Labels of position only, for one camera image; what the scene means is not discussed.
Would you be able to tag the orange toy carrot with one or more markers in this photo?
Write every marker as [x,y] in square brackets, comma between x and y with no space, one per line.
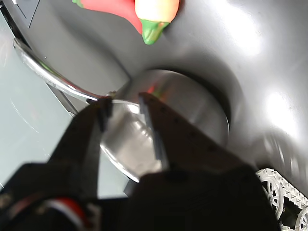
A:
[154,12]

